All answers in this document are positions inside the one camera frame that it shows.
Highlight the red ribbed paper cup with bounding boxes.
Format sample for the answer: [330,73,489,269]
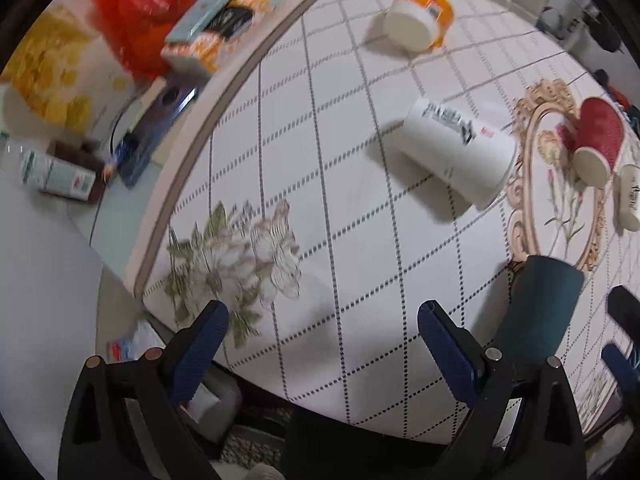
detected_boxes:
[573,98,625,188]

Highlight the white green medicine box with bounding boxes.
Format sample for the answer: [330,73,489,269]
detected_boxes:
[20,151,96,202]

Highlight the white patterned tablecloth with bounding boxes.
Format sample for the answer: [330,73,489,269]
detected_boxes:
[126,0,639,443]

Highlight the dark blue device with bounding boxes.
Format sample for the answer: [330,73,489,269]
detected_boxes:
[112,75,205,188]

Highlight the orange white paper cup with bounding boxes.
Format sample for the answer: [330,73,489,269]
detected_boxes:
[383,0,456,53]

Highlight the white printed paper cup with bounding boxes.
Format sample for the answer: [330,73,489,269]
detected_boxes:
[394,99,518,209]

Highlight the orange white box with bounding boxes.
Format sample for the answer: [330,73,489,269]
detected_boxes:
[160,0,271,77]

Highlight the yellow snack bag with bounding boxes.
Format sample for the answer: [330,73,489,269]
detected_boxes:
[0,4,101,134]

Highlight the dark teal cup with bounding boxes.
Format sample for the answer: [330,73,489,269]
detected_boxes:
[494,255,585,367]

